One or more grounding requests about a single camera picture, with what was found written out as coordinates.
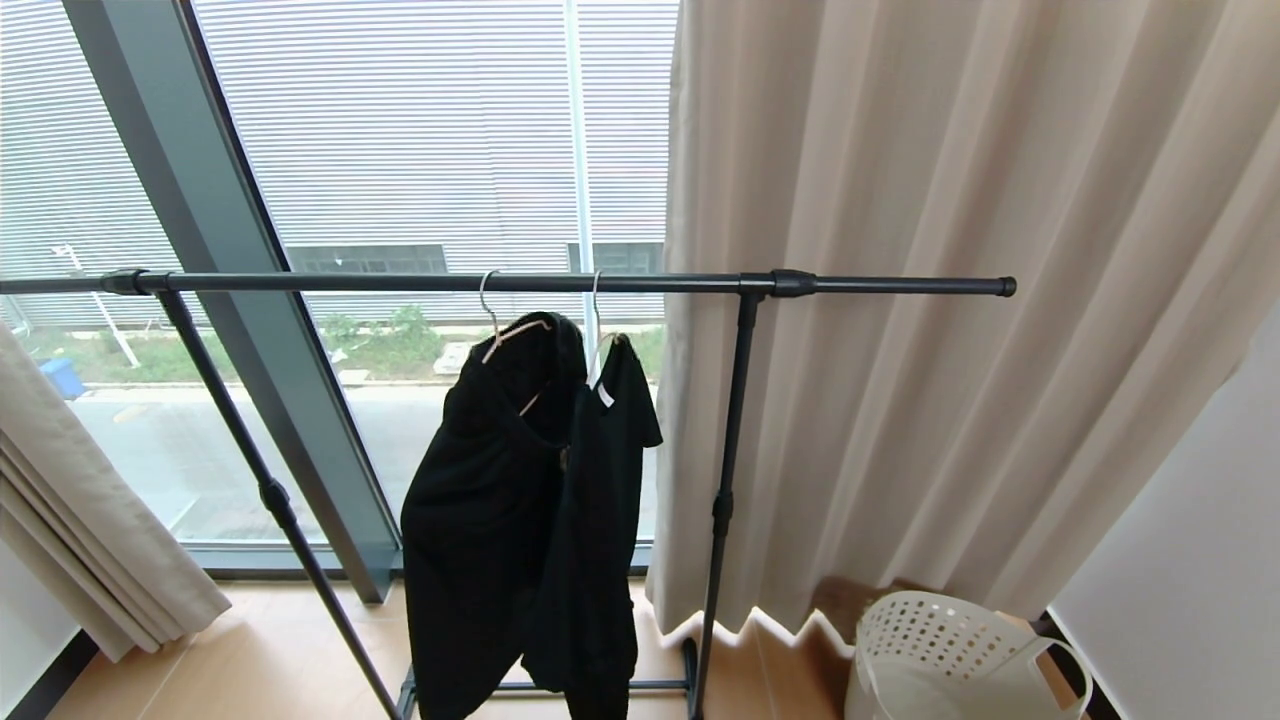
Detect white laundry basket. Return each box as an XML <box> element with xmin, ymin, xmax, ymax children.
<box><xmin>845</xmin><ymin>590</ymin><xmax>1096</xmax><ymax>720</ymax></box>

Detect beige curtain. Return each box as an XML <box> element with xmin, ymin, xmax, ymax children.
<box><xmin>0</xmin><ymin>325</ymin><xmax>233</xmax><ymax>663</ymax></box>
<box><xmin>645</xmin><ymin>0</ymin><xmax>1280</xmax><ymax>641</ymax></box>

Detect pink clothes hanger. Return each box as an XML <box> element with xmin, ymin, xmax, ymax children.
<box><xmin>585</xmin><ymin>270</ymin><xmax>633</xmax><ymax>389</ymax></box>
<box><xmin>478</xmin><ymin>270</ymin><xmax>554</xmax><ymax>417</ymax></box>

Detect black shirt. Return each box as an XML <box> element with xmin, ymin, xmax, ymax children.
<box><xmin>520</xmin><ymin>333</ymin><xmax>664</xmax><ymax>720</ymax></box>

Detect black clothes rack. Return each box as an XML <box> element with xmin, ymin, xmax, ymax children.
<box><xmin>0</xmin><ymin>268</ymin><xmax>1018</xmax><ymax>720</ymax></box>

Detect black shorts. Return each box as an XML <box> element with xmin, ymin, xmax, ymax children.
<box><xmin>400</xmin><ymin>312</ymin><xmax>591</xmax><ymax>720</ymax></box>

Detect window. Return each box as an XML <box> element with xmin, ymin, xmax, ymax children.
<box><xmin>0</xmin><ymin>0</ymin><xmax>681</xmax><ymax>576</ymax></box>

